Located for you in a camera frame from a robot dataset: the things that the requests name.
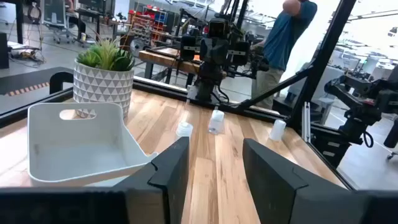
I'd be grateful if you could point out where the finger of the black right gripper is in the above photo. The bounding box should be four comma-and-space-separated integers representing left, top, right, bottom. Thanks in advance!
180, 35, 197, 60
231, 42, 250, 66

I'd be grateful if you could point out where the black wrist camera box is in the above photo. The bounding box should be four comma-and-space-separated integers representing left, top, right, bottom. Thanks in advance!
207, 17, 230, 40

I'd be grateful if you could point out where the wooden workbench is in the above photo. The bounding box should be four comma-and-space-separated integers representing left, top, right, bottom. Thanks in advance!
138, 46, 228, 90

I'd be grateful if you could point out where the silver aluminium extrusion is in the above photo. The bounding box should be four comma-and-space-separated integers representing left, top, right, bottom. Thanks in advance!
301, 101, 312, 144

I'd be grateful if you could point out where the white triangle-patterned plant pot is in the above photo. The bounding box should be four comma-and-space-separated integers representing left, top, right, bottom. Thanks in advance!
72, 59, 135, 119

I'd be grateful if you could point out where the dark green aloe succulent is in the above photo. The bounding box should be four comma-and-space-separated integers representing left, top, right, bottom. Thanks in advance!
110, 49, 136, 72

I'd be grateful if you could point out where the black curved bracket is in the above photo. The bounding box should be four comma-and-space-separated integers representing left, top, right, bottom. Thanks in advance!
49, 71, 74, 95

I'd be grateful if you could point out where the person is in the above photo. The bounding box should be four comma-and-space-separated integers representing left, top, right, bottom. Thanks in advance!
251, 0, 318, 110

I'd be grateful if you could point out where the black diagonal frame strut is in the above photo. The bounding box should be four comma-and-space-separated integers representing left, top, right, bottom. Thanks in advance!
239, 67, 313, 110

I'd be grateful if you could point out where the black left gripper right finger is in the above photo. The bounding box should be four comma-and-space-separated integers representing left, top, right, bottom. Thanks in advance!
242, 138, 368, 224

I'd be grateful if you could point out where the black frame post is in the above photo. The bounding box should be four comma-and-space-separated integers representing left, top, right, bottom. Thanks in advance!
290, 0, 357, 131

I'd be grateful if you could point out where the white-capped clear pill bottle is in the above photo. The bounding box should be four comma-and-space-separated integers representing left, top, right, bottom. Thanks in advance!
175, 121, 194, 141
269, 119, 287, 142
207, 109, 225, 135

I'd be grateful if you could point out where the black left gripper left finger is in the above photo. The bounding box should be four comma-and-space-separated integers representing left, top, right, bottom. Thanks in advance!
113, 136, 190, 224

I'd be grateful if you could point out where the white plastic basket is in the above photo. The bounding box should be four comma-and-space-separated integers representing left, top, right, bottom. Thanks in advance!
27, 101, 159, 187

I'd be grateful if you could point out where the grey office chair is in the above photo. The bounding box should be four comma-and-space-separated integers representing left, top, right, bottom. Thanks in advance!
42, 0, 78, 44

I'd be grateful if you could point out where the black mat with orange stripes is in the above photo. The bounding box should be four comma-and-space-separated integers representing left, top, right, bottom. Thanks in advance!
0, 67, 74, 96

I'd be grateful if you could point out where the light green rosette succulent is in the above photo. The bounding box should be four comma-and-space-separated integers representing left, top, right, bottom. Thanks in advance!
76, 49, 102, 68

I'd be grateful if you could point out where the spiky yellow-green artificial plant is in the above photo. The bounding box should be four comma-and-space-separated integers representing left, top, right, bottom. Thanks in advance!
90, 37, 125, 71

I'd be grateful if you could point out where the red blue parts bin rack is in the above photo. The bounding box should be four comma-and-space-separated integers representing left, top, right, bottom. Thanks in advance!
129, 4, 169, 47

